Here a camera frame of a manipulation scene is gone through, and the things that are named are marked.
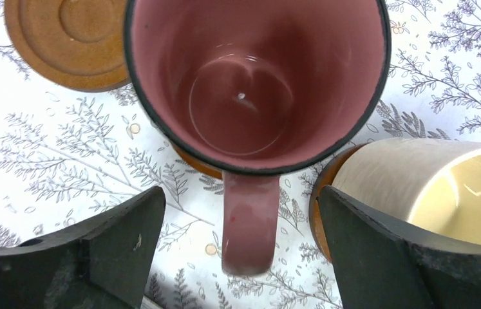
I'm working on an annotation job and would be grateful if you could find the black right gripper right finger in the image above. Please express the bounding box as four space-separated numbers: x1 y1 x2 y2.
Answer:
319 186 481 308

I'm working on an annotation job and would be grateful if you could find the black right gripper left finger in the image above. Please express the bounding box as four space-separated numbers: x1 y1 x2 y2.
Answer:
0 186 166 308

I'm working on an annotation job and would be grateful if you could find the brown wooden coaster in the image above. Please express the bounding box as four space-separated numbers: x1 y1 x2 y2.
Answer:
4 0 130 92
171 143 222 180
308 143 366 262

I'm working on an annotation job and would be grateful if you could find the cream yellow mug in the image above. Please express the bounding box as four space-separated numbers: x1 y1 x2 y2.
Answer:
332 138 481 245

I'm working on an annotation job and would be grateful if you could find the pink mug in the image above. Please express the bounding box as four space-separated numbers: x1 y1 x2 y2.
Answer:
124 1 391 276

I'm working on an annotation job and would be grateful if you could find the floral patterned tablecloth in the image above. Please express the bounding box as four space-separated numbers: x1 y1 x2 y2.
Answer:
0 1 481 308

